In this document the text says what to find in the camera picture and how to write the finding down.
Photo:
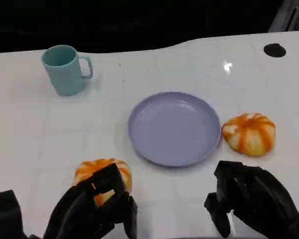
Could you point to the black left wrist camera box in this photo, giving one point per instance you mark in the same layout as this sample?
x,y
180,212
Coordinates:
x,y
3,214

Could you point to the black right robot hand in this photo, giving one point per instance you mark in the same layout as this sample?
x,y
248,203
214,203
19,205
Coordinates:
x,y
261,196

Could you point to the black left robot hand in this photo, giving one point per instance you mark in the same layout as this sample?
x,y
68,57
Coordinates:
x,y
79,209

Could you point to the black round table grommet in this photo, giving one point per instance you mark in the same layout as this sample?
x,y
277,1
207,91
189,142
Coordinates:
x,y
274,50

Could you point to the orange and white bread roll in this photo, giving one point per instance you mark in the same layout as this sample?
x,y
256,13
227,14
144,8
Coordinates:
x,y
249,134
119,174

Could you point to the grey metal furniture frame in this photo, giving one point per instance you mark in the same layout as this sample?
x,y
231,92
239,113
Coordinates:
x,y
286,15

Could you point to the pale green mug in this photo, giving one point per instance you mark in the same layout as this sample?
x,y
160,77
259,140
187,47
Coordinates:
x,y
64,72

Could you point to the lilac plate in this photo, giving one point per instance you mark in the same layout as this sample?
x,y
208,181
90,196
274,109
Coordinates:
x,y
174,129

